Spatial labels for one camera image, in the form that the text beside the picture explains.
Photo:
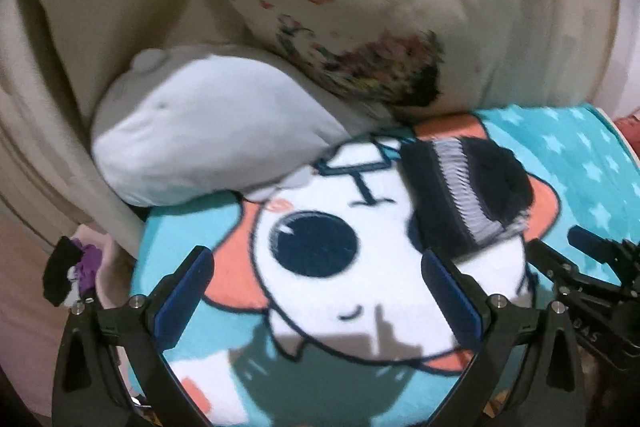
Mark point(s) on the white plush toy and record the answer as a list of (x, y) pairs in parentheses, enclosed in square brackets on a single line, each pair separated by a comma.
[(210, 132)]

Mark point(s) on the striped pants with navy patches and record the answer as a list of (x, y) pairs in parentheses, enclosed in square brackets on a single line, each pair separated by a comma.
[(465, 192)]

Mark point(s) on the cream floral pillow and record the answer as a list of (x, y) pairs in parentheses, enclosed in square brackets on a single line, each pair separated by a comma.
[(380, 7)]

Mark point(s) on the teal cartoon printed blanket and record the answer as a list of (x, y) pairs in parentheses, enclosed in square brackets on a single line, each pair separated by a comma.
[(325, 297)]

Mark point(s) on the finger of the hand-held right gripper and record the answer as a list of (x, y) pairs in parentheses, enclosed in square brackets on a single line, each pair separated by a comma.
[(555, 264), (590, 243)]

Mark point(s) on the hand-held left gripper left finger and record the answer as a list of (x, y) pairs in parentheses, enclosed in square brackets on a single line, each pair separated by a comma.
[(185, 292)]

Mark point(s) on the beige sofa cover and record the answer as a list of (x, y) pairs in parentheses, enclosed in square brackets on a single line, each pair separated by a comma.
[(100, 7)]

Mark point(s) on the purple and black cloth pile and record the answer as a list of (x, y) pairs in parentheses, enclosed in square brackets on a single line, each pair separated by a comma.
[(70, 269)]

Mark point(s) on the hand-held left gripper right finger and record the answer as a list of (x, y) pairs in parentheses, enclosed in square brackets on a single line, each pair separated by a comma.
[(450, 302)]

